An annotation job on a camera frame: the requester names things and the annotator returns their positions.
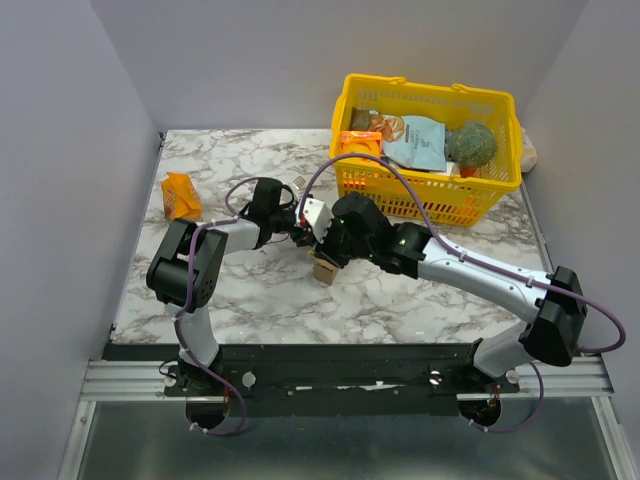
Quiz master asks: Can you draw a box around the brown cardboard express box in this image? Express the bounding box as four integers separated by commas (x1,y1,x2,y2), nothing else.
312,253,339,285

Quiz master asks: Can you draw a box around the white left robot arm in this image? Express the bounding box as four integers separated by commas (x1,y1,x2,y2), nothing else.
146,177,303,395

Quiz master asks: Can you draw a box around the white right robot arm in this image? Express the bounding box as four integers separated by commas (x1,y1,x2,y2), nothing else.
302,193,587,392

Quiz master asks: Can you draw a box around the orange snack box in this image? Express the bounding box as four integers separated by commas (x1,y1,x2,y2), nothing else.
339,130,383,157

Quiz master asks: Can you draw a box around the yellow plastic shopping basket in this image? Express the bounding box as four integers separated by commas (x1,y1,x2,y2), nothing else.
329,73,522,227

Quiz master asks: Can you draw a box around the dark brown packet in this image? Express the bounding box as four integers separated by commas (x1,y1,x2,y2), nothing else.
349,108,371,131

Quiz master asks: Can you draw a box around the light blue snack pouch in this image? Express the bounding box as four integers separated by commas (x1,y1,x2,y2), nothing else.
382,115,447,172

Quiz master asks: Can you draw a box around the orange snack bag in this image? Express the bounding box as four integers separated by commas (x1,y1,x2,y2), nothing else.
161,172,203,222

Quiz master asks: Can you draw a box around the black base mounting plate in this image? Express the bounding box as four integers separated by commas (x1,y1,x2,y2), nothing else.
102,344,587,428

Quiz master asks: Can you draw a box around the green round melon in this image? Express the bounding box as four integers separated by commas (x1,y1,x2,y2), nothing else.
446,122,497,168

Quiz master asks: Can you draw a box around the white bag behind basket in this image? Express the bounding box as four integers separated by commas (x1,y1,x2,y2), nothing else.
520,128,538,173

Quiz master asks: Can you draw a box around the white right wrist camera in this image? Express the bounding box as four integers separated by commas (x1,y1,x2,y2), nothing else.
295,198,333,243

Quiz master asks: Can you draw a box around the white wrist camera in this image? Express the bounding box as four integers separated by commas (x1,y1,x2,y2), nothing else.
295,198,333,243
289,176,306,195

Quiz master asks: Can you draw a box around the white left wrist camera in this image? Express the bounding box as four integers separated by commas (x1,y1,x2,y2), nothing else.
289,176,306,195

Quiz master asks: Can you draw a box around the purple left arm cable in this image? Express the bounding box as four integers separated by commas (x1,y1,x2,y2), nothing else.
172,177,261,437

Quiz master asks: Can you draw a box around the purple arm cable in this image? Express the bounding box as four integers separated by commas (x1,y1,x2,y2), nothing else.
299,152,626,435
172,177,261,437

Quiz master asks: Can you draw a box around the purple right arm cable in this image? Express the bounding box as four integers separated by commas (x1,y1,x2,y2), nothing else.
299,152,626,435

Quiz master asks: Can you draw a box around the aluminium extrusion rail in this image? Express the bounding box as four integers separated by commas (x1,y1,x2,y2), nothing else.
80,357,614,402

